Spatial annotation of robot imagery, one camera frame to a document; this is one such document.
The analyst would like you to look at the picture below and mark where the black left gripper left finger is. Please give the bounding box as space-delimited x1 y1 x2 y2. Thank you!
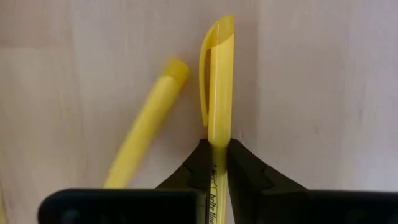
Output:
36 138 215 224

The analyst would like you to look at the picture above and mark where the yellow BIC highlighter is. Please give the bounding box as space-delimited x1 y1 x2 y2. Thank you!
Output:
198 14 236 224
103 57 190 190

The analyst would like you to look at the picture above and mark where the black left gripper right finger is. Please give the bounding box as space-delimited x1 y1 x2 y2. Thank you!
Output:
226 138 398 224

